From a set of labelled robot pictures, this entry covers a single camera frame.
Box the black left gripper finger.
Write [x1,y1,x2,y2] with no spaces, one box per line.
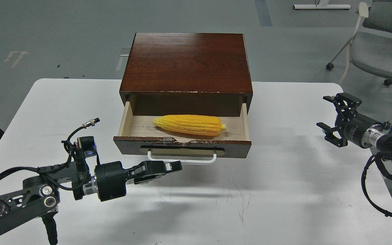
[130,160,182,176]
[134,172,167,185]

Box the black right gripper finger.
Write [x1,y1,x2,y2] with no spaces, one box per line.
[317,122,347,147]
[323,93,362,127]

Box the yellow corn cob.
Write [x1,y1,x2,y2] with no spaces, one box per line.
[151,114,227,136]

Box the dark wooden cabinet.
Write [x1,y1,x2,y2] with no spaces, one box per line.
[119,33,253,116]

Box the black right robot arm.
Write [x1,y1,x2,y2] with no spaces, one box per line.
[317,93,392,180]

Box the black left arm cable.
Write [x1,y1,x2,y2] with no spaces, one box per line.
[0,118,100,245]

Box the grey office chair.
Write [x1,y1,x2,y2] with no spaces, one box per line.
[340,0,392,86]

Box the wooden drawer with white handle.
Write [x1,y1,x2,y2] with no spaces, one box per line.
[113,103,251,159]

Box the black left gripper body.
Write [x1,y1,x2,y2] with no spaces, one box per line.
[94,161,138,202]

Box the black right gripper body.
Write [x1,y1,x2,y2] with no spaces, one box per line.
[342,114,383,149]

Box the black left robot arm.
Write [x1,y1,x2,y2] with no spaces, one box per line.
[0,160,182,245]

